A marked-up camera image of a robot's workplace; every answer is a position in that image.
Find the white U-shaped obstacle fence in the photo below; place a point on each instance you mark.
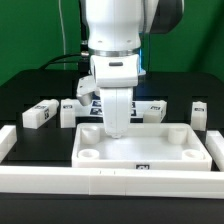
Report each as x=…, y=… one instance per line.
x=105, y=181

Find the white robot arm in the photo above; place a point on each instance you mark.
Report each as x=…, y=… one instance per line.
x=115, y=28

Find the white desk tabletop tray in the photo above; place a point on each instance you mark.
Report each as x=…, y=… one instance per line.
x=149, y=146

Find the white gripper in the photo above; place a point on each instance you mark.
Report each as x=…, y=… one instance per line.
x=115, y=77

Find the white marker base plate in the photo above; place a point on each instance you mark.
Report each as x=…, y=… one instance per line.
x=95, y=110

